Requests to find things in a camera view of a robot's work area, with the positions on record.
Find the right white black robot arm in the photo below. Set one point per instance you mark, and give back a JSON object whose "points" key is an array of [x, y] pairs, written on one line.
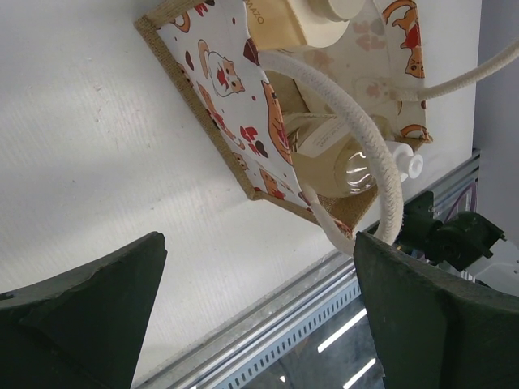
{"points": [[466, 244]]}

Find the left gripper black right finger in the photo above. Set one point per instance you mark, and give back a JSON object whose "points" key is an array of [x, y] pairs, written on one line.
{"points": [[432, 329]]}

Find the brown canvas tote bag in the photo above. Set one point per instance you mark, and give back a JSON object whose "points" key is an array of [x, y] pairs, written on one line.
{"points": [[372, 78]]}

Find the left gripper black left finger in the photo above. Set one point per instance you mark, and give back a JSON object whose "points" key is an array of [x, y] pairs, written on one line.
{"points": [[83, 328]]}

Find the grey slotted cable duct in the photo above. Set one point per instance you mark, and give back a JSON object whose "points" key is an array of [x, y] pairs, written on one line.
{"points": [[282, 338]]}

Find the white cream jar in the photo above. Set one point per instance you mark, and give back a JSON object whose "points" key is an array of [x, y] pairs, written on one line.
{"points": [[323, 22]]}

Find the beige sachet packet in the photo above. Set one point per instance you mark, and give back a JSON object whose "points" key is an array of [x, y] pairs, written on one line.
{"points": [[272, 24]]}

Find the aluminium rail frame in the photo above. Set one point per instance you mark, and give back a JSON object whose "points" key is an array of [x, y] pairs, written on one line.
{"points": [[341, 353]]}

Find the clear bottle white cap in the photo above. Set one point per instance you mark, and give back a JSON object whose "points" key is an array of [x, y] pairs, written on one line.
{"points": [[326, 155]]}

